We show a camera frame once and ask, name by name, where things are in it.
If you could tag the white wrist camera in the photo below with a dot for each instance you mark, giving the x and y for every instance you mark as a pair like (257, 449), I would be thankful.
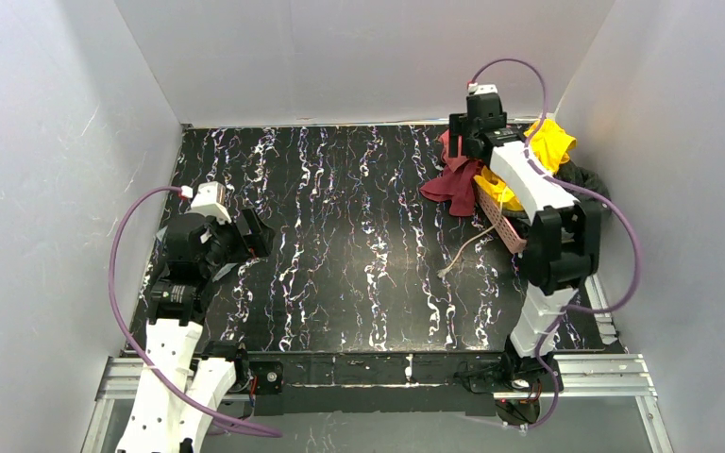
(482, 90)
(209, 201)

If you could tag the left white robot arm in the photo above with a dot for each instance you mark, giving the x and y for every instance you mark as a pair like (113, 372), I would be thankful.
(178, 392)

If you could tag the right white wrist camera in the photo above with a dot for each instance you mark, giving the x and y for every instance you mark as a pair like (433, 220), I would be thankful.
(482, 90)

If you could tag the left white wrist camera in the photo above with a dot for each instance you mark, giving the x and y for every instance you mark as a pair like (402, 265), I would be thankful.
(209, 201)

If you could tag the maroon garment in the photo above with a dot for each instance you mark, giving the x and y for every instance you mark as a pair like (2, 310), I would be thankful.
(456, 182)

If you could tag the black garment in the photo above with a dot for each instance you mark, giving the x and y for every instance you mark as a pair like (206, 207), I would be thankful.
(570, 173)

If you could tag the pink laundry basket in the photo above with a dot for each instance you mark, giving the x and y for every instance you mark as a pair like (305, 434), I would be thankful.
(505, 230)

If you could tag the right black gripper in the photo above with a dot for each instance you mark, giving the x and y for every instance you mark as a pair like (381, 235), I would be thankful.
(464, 134)

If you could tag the yellow garment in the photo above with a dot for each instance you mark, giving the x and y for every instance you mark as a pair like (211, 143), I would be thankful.
(551, 145)

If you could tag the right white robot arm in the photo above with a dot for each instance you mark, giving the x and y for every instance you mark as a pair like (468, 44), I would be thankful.
(562, 244)

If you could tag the clear plastic case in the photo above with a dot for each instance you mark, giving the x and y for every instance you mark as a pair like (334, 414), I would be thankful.
(193, 256)

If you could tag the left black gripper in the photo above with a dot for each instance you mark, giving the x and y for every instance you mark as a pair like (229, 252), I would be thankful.
(242, 234)

